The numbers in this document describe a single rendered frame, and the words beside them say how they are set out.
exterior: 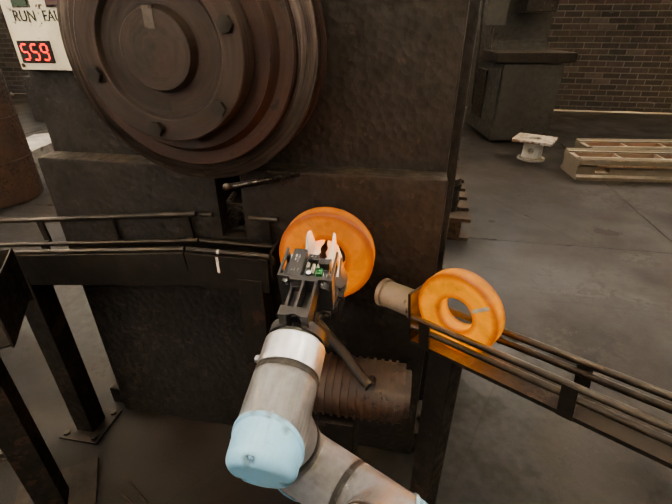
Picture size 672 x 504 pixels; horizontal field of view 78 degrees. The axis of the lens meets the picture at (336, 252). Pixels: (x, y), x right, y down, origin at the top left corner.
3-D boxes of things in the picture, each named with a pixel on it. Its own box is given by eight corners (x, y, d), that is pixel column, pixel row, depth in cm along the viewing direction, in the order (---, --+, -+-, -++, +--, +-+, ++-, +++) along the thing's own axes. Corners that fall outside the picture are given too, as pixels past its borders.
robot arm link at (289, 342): (321, 394, 50) (256, 384, 51) (328, 361, 53) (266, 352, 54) (317, 361, 45) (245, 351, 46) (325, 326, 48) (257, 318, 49)
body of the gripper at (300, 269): (341, 248, 55) (324, 322, 47) (342, 290, 61) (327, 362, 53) (286, 242, 56) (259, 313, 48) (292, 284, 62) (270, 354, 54)
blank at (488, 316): (449, 349, 81) (439, 357, 79) (414, 277, 81) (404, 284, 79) (522, 341, 69) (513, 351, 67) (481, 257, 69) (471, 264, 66)
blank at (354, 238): (277, 205, 67) (271, 213, 64) (374, 204, 64) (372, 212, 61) (289, 288, 74) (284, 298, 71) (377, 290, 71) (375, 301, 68)
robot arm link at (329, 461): (335, 538, 49) (315, 510, 41) (266, 483, 55) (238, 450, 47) (370, 477, 53) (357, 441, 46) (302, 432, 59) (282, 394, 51)
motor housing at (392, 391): (318, 482, 119) (313, 337, 93) (395, 495, 116) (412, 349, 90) (307, 529, 108) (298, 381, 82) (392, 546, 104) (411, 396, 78)
